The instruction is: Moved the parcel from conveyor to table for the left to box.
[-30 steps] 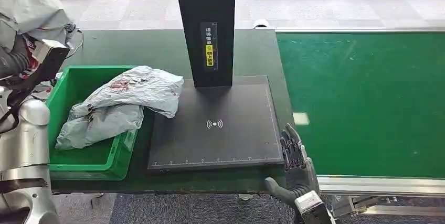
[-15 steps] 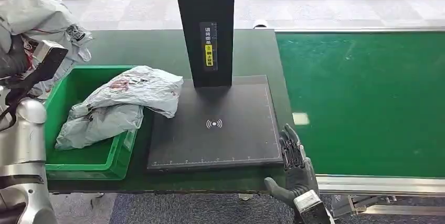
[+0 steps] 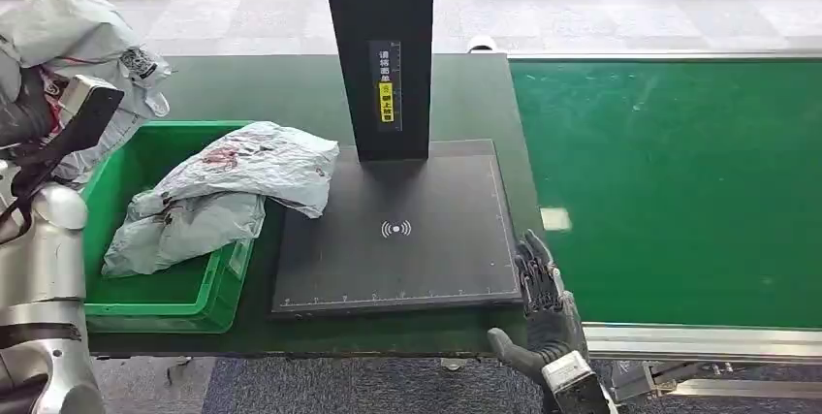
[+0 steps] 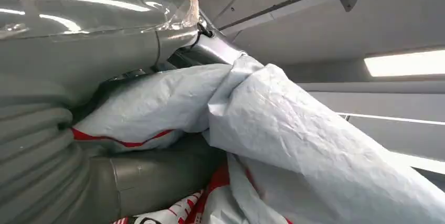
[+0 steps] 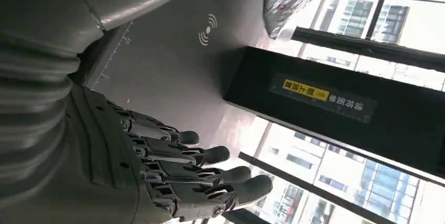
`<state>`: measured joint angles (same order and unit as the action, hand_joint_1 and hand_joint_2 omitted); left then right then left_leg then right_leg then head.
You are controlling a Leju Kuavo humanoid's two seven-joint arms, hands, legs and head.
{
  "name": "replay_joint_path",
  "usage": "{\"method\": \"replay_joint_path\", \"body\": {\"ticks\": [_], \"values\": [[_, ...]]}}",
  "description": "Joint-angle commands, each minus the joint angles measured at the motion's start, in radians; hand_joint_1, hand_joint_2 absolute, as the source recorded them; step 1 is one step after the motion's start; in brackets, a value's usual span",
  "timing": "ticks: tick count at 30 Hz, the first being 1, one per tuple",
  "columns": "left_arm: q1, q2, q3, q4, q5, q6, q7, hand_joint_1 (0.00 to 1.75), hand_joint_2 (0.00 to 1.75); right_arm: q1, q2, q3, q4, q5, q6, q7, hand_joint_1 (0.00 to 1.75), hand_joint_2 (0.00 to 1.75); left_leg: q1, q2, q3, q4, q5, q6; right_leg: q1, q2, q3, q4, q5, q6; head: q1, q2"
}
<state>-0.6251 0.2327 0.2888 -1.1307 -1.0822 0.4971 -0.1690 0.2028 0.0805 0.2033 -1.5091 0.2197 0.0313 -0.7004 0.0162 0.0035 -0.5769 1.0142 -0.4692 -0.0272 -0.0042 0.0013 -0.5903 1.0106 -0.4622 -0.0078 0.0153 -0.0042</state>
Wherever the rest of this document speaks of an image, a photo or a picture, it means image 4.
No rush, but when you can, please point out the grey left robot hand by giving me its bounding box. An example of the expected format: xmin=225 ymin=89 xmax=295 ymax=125
xmin=0 ymin=0 xmax=248 ymax=224

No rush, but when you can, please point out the grey plastic parcel red print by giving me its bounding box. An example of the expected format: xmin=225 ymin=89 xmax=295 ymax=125
xmin=71 ymin=55 xmax=445 ymax=224

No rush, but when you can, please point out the bright ceiling light panel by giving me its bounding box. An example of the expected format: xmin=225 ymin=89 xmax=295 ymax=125
xmin=363 ymin=49 xmax=445 ymax=78

